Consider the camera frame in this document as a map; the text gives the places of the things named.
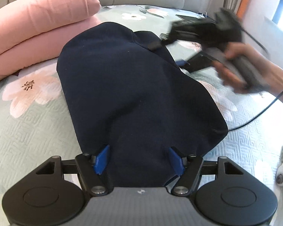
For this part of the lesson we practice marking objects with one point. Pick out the floral quilted bed cover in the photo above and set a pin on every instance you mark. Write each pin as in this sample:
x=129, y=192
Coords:
x=35, y=122

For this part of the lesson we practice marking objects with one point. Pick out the navy striped zip hoodie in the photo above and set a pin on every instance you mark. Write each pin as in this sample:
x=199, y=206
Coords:
x=138, y=102

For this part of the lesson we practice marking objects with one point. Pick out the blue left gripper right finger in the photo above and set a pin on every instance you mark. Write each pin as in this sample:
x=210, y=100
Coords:
x=177, y=160

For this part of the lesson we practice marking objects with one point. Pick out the pink folded quilt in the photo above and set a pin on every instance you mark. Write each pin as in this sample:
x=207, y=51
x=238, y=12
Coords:
x=32, y=31

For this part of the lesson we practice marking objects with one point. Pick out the person's right forearm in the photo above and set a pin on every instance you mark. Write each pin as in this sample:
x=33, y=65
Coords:
x=280, y=75

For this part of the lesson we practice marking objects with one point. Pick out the person's right hand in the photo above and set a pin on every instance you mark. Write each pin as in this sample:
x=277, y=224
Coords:
x=245, y=69

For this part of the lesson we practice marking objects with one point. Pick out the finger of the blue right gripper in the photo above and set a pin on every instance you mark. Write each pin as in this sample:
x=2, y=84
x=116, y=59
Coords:
x=181, y=62

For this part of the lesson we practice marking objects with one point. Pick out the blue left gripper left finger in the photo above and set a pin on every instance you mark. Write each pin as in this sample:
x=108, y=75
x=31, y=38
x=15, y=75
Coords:
x=101, y=160

